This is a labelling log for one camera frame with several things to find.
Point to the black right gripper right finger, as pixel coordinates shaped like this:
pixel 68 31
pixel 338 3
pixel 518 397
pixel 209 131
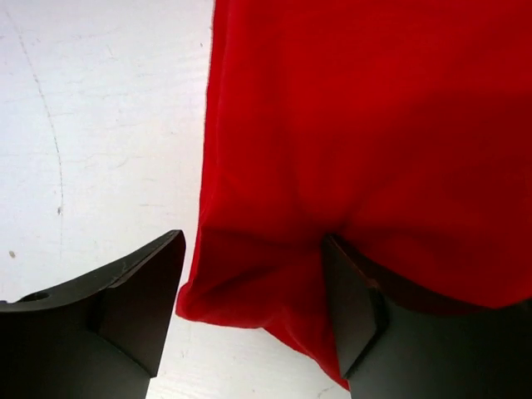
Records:
pixel 396 339

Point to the red t shirt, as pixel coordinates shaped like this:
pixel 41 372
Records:
pixel 402 127

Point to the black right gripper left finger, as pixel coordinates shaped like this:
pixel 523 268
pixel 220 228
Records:
pixel 100 335

